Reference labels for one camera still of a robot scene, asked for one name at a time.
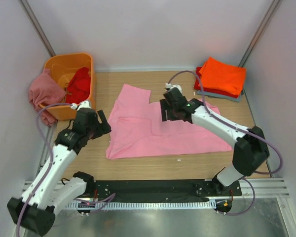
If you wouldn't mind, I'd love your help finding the folded orange t-shirt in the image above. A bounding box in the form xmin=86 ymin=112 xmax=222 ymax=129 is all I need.
xmin=196 ymin=57 xmax=246 ymax=98

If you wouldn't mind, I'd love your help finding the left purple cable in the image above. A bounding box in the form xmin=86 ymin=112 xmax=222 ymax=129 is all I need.
xmin=16 ymin=102 xmax=116 ymax=237

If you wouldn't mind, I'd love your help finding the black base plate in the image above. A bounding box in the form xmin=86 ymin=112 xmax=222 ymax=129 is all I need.
xmin=94 ymin=179 xmax=242 ymax=203

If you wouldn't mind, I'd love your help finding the orange plastic basket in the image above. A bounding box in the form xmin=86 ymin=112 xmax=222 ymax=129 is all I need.
xmin=44 ymin=53 xmax=96 ymax=109

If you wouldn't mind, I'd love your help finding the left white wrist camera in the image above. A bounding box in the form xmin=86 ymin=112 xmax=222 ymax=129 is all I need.
xmin=70 ymin=100 xmax=92 ymax=111

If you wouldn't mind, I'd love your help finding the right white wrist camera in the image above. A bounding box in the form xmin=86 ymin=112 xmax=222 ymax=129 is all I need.
xmin=165 ymin=82 xmax=183 ymax=93

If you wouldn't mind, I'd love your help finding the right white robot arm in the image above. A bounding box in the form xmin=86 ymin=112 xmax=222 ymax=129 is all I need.
xmin=160 ymin=87 xmax=269 ymax=195

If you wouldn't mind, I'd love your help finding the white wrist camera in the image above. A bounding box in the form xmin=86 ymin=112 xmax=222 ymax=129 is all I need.
xmin=165 ymin=82 xmax=183 ymax=93
xmin=70 ymin=100 xmax=92 ymax=111

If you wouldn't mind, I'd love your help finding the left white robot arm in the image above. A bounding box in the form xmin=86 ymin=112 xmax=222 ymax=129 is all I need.
xmin=7 ymin=108 xmax=111 ymax=236

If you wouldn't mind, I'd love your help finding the pink t-shirt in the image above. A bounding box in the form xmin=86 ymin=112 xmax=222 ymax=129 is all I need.
xmin=106 ymin=84 xmax=232 ymax=160

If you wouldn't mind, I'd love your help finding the red shirt in basket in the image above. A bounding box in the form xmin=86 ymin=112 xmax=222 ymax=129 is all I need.
xmin=65 ymin=67 xmax=91 ymax=104

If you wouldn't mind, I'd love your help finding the dusty pink shirt on basket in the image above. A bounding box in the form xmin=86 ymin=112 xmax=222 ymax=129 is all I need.
xmin=28 ymin=69 xmax=66 ymax=112

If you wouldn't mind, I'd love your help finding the folded grey t-shirt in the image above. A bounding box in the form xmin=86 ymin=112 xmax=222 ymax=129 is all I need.
xmin=196 ymin=90 xmax=242 ymax=103

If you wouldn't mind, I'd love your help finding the white slotted cable duct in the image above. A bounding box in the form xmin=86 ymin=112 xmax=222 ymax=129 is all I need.
xmin=64 ymin=199 xmax=216 ymax=211

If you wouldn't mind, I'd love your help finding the folded red t-shirt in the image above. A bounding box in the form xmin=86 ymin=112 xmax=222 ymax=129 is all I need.
xmin=193 ymin=66 xmax=242 ymax=99

